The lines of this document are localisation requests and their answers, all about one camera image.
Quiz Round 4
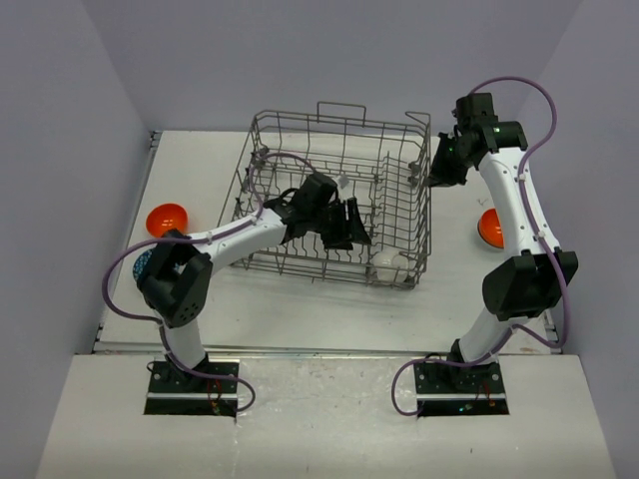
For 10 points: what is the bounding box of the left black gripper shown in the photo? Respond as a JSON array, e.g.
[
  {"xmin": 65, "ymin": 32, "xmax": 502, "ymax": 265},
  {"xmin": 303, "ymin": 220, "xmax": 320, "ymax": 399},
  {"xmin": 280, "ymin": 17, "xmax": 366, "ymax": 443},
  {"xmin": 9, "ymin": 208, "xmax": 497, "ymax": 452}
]
[{"xmin": 310, "ymin": 198, "xmax": 370, "ymax": 250}]

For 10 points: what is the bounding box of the small white bowl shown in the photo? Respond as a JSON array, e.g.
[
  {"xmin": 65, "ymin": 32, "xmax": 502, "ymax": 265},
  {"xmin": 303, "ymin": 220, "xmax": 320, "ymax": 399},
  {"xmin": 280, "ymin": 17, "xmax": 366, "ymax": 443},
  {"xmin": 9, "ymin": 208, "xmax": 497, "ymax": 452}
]
[{"xmin": 372, "ymin": 248, "xmax": 409, "ymax": 283}]

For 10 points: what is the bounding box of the grey wire dish rack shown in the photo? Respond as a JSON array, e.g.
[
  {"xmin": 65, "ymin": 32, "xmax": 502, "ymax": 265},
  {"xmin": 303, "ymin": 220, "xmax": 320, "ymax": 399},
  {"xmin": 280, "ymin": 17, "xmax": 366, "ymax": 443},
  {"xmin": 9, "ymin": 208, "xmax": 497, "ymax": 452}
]
[{"xmin": 219, "ymin": 102, "xmax": 431, "ymax": 289}]

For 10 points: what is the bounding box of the small orange bowl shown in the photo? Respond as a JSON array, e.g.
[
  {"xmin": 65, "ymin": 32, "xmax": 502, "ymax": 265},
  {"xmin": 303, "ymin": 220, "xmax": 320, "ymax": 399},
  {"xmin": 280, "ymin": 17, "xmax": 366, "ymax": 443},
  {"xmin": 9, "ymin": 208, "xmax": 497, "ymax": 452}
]
[{"xmin": 477, "ymin": 208, "xmax": 504, "ymax": 249}]

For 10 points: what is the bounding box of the large orange bowl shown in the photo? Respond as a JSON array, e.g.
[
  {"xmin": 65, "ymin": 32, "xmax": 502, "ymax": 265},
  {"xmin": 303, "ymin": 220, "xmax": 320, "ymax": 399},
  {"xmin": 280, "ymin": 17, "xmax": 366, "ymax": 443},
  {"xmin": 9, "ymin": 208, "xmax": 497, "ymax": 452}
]
[{"xmin": 145, "ymin": 203, "xmax": 189, "ymax": 238}]

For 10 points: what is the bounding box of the red patterned white bowl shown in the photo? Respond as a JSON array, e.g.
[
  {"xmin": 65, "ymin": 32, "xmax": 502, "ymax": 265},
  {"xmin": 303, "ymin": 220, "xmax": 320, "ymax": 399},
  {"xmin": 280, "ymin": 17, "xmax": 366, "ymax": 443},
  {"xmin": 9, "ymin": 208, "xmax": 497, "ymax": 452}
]
[{"xmin": 132, "ymin": 249, "xmax": 153, "ymax": 281}]

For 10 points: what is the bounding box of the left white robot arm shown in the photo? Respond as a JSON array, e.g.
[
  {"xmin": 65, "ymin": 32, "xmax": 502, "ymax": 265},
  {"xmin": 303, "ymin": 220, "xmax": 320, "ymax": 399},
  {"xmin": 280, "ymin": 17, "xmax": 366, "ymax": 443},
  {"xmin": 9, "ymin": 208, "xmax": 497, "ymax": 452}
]
[{"xmin": 133, "ymin": 198, "xmax": 371, "ymax": 392}]

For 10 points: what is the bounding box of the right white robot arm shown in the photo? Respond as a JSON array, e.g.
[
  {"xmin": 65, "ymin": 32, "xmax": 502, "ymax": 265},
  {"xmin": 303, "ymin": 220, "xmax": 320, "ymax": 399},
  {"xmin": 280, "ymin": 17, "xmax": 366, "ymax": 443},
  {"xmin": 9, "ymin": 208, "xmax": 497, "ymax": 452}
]
[{"xmin": 428, "ymin": 122, "xmax": 578, "ymax": 392}]

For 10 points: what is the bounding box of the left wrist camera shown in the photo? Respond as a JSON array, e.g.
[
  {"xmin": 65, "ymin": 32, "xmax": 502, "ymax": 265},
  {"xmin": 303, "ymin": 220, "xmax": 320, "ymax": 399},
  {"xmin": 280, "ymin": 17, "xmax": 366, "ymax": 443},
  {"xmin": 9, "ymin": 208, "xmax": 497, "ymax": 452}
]
[{"xmin": 290, "ymin": 172, "xmax": 348, "ymax": 216}]

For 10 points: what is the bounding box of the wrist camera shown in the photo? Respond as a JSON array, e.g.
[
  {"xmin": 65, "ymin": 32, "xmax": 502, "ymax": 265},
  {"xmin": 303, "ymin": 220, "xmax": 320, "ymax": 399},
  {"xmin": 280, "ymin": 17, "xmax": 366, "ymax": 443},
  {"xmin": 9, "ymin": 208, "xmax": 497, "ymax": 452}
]
[
  {"xmin": 453, "ymin": 93, "xmax": 498, "ymax": 134},
  {"xmin": 290, "ymin": 172, "xmax": 348, "ymax": 216}
]

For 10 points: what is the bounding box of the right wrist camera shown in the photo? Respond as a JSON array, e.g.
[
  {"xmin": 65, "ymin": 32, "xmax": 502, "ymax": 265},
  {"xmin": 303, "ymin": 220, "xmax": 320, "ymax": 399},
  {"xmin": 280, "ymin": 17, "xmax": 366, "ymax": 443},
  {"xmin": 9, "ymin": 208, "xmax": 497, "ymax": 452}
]
[{"xmin": 453, "ymin": 93, "xmax": 498, "ymax": 134}]

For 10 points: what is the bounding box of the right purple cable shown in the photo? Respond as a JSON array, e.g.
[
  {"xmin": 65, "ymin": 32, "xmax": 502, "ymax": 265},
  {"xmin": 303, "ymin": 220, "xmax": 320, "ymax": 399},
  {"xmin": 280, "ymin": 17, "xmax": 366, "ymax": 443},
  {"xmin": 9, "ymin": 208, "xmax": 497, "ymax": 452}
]
[{"xmin": 390, "ymin": 75, "xmax": 573, "ymax": 416}]

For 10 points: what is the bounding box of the purple cable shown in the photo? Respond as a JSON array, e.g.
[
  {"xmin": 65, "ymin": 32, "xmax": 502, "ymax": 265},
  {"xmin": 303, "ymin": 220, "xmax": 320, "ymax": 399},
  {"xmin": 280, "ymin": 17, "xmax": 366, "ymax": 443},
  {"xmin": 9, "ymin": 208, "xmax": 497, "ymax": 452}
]
[
  {"xmin": 102, "ymin": 152, "xmax": 320, "ymax": 411},
  {"xmin": 390, "ymin": 75, "xmax": 573, "ymax": 416}
]

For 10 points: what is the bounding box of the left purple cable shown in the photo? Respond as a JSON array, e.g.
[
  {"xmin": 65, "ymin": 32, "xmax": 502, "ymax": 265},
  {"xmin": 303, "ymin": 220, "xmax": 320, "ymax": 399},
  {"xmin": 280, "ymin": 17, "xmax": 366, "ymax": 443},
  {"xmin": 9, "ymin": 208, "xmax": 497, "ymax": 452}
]
[{"xmin": 102, "ymin": 152, "xmax": 320, "ymax": 411}]

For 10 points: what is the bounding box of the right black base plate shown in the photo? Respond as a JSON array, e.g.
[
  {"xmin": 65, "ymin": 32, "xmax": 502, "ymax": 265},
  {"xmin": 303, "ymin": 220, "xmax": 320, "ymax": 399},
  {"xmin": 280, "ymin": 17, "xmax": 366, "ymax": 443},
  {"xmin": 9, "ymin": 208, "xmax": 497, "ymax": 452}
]
[{"xmin": 413, "ymin": 356, "xmax": 505, "ymax": 399}]

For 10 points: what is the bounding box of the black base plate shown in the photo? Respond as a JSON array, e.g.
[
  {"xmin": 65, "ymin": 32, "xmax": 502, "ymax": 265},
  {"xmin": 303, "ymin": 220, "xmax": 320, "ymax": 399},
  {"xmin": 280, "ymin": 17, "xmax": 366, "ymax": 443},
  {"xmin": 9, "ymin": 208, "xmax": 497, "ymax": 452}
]
[
  {"xmin": 148, "ymin": 361, "xmax": 238, "ymax": 396},
  {"xmin": 413, "ymin": 356, "xmax": 505, "ymax": 399}
]

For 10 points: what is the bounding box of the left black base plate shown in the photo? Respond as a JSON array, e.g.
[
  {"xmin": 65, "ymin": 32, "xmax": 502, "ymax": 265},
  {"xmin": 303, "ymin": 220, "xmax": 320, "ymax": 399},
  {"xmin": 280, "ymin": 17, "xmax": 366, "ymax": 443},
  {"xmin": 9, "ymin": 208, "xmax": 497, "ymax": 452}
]
[{"xmin": 148, "ymin": 361, "xmax": 238, "ymax": 396}]

